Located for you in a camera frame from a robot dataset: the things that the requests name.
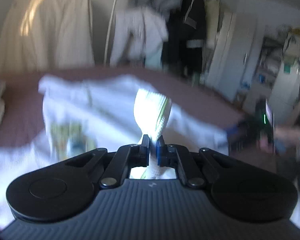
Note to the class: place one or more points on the white waffle pajama top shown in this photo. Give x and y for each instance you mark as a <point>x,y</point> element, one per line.
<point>64,118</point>

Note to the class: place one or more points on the white clothes rack pole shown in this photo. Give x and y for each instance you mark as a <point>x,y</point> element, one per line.
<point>110,23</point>

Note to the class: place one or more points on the person right hand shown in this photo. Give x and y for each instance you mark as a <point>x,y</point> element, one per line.
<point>286,136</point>

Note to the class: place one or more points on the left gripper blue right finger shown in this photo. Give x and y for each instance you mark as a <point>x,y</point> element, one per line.
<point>179,158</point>

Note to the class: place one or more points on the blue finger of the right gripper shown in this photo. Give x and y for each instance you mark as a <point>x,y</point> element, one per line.
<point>232,131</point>

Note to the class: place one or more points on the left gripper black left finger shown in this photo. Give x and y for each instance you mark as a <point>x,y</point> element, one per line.
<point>120,163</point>

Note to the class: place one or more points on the beige curtain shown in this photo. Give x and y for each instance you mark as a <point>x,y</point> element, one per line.
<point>39,35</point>

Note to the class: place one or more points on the hanging black garment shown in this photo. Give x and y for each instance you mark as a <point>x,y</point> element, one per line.
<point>182,54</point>

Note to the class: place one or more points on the hanging white quilted jacket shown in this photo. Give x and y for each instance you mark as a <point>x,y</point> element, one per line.
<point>139,33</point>

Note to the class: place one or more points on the mauve bed sheet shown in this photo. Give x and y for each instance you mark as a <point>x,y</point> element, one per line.
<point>202,99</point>

